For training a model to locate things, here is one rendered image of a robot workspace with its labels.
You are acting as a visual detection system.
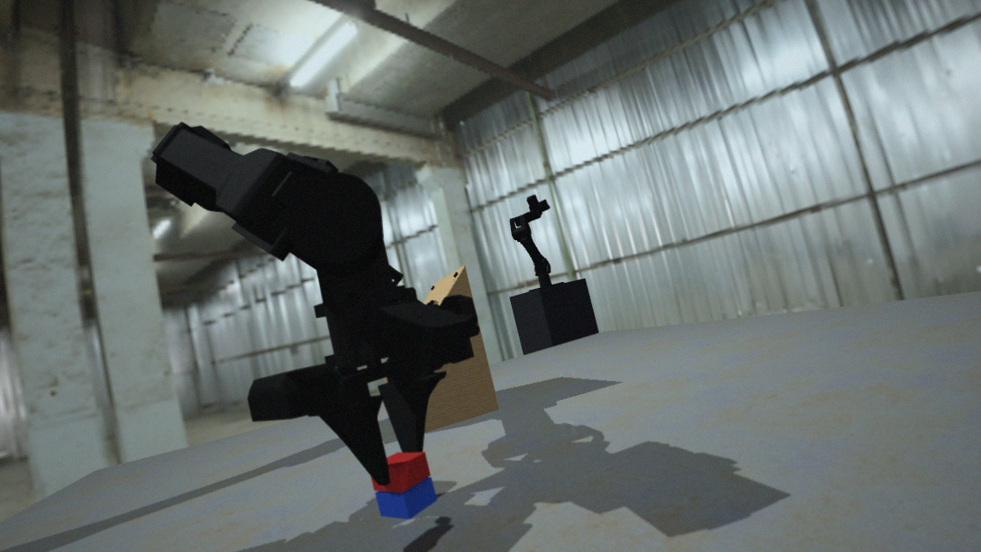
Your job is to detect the blue block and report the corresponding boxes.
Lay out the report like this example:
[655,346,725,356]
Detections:
[375,477,437,520]

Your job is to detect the red block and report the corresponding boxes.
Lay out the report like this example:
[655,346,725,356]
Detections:
[371,452,431,493]

